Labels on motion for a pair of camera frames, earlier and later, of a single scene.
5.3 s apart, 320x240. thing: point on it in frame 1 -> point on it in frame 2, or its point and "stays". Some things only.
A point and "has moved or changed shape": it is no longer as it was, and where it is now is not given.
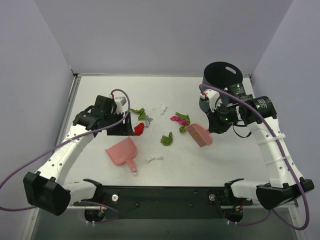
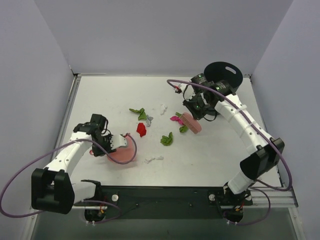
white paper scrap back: (163, 108) stays
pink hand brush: (202, 136) -> (191, 123)
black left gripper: (119, 122) -> (106, 144)
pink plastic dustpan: (124, 151) has moved or changed shape
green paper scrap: (167, 141) stays
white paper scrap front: (147, 160) stays
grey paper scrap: (149, 119) stays
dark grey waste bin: (221, 74) stays
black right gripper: (216, 124) -> (198, 110)
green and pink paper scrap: (182, 119) stays
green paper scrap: (143, 116) stays
